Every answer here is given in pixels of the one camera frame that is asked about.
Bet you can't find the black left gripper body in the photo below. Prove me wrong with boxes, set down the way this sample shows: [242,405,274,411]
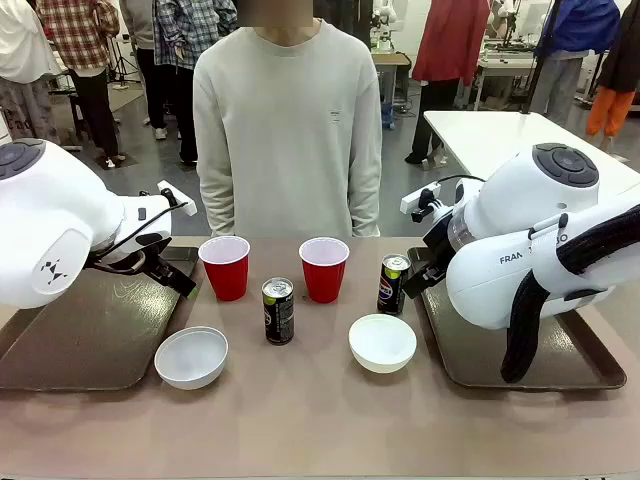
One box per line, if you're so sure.
[119,233,174,282]

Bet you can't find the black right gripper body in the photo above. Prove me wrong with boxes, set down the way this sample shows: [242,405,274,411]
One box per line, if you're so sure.
[422,230,454,274]

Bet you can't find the black Pepsi can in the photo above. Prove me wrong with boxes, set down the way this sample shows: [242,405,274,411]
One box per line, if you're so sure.
[376,253,413,317]

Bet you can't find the red plastic cup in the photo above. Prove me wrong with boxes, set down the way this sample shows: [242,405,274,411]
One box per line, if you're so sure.
[298,237,351,305]
[197,236,252,303]

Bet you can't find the white bowl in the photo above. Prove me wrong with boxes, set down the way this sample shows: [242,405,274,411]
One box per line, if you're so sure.
[153,325,230,392]
[347,313,418,374]

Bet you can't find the black soda can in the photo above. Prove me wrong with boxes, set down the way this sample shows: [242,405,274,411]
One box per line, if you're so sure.
[261,277,296,347]

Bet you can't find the person's right forearm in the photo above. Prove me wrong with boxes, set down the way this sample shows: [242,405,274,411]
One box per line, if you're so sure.
[197,154,237,238]

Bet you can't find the person's left forearm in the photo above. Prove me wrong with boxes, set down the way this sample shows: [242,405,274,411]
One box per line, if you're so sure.
[348,149,384,237]

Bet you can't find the brown plastic tray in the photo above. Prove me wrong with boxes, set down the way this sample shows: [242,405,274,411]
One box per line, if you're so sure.
[0,246,202,392]
[407,246,628,392]

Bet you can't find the white background table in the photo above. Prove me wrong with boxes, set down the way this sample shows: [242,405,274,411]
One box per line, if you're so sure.
[422,110,640,201]

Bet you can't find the person in beige sweatshirt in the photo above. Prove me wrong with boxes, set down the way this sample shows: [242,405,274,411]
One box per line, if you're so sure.
[192,0,384,239]

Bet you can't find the black tripod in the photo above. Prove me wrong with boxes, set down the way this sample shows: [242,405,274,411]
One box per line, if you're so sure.
[110,37,142,92]

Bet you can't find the person in grey hoodie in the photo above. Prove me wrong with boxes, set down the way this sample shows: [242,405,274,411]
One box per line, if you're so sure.
[118,0,170,142]

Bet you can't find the person in red jacket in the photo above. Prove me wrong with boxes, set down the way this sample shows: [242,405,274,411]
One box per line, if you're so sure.
[403,0,494,167]

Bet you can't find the person in blue plaid shirt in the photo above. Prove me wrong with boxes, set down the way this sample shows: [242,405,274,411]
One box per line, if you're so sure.
[152,0,239,166]

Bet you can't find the black pole stand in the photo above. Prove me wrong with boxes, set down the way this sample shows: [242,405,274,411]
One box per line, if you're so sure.
[519,0,557,116]

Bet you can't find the person in red plaid shirt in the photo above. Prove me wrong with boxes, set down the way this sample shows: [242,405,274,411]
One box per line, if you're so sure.
[36,0,124,169]

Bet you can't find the person in orange trousers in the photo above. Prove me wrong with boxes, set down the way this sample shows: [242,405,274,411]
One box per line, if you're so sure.
[584,0,640,139]

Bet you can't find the person in white top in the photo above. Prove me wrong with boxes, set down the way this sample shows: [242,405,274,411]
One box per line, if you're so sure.
[0,0,62,147]

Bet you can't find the person in blue jacket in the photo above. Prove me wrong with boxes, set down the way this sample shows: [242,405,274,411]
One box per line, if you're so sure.
[530,0,622,129]

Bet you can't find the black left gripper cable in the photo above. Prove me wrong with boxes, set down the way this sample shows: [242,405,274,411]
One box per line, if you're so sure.
[88,201,192,275]

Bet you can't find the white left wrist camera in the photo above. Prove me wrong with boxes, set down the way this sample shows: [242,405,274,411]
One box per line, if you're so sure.
[156,180,197,217]

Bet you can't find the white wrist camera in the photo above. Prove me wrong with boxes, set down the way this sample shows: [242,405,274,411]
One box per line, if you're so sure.
[399,183,442,214]
[156,180,197,217]

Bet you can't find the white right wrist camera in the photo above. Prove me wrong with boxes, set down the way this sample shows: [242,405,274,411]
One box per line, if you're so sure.
[399,183,442,214]

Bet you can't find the black braided cable sleeve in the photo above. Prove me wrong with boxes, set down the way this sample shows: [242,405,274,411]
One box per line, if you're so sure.
[499,203,640,384]

